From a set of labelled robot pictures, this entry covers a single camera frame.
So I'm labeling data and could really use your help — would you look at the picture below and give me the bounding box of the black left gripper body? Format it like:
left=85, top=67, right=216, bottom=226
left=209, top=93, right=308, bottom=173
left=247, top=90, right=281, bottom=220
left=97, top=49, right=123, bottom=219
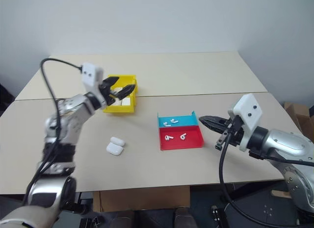
left=99, top=79, right=117, bottom=107

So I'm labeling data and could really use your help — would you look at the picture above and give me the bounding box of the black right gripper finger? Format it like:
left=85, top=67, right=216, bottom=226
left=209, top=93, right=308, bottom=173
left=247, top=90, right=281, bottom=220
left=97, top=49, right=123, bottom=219
left=198, top=115, right=229, bottom=126
left=199, top=120, right=228, bottom=135

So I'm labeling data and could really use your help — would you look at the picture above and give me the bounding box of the dark brown rounded shape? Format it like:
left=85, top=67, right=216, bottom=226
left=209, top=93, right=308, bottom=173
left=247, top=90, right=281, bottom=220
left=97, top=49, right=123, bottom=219
left=174, top=207, right=197, bottom=228
left=115, top=210, right=136, bottom=228

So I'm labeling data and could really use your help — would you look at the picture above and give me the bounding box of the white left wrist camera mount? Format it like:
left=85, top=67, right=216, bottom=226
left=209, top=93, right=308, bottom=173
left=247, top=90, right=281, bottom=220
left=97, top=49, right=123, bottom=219
left=81, top=63, right=109, bottom=108

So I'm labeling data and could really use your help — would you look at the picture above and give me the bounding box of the black table frame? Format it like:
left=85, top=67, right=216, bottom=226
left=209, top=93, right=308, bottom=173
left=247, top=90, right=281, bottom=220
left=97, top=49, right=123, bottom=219
left=72, top=192, right=94, bottom=214

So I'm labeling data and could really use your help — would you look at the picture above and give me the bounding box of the black metal clamp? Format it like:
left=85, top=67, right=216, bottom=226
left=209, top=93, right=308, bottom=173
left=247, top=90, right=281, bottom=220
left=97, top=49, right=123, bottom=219
left=79, top=216, right=103, bottom=228

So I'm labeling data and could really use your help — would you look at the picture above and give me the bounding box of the blue plastic tray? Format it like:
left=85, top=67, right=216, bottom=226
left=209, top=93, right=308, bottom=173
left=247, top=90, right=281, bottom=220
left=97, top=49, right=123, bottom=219
left=157, top=111, right=199, bottom=128

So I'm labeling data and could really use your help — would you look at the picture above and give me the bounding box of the red plastic tray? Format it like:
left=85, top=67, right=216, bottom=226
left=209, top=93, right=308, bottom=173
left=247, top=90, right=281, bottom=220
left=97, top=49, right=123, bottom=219
left=158, top=125, right=205, bottom=151

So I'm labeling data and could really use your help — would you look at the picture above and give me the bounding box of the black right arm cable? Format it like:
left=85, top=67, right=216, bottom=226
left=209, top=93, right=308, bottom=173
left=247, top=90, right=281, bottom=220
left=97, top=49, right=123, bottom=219
left=217, top=116, right=303, bottom=228

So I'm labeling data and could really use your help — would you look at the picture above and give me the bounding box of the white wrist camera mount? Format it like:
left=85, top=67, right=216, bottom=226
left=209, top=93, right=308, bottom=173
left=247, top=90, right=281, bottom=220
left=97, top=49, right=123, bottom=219
left=232, top=93, right=264, bottom=153
left=81, top=63, right=109, bottom=108

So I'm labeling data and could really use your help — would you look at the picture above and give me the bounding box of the yellow plastic bin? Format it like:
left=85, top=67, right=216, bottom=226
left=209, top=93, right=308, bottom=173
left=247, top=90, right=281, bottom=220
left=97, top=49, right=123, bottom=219
left=102, top=74, right=139, bottom=114

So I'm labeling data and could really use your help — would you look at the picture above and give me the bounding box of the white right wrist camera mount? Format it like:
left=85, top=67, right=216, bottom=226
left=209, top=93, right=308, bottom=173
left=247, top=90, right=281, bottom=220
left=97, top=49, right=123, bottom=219
left=232, top=93, right=264, bottom=153

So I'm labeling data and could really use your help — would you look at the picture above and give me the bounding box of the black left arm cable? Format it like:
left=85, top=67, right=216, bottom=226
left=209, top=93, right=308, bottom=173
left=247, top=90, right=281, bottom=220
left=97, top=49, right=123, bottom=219
left=23, top=57, right=84, bottom=207

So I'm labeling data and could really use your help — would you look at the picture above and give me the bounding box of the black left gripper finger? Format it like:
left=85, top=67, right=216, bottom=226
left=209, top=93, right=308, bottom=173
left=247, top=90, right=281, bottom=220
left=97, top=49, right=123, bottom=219
left=104, top=76, right=120, bottom=87
left=115, top=84, right=136, bottom=100

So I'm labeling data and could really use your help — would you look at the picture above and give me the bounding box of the small black device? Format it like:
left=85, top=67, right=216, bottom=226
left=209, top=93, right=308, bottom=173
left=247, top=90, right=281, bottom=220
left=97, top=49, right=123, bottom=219
left=210, top=205, right=227, bottom=228

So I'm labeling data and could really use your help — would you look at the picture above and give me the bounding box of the open brown cardboard box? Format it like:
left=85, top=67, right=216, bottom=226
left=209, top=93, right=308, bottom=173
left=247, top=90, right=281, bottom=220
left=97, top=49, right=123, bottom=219
left=284, top=102, right=314, bottom=141

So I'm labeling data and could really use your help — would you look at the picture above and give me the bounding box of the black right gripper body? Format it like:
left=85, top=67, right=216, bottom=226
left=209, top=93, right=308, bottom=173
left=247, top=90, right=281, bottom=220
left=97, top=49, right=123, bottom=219
left=214, top=117, right=245, bottom=150

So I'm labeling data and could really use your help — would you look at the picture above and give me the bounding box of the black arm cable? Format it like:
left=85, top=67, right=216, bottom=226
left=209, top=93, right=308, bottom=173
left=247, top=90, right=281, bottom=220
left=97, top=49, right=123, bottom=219
left=23, top=57, right=84, bottom=207
left=217, top=116, right=303, bottom=228

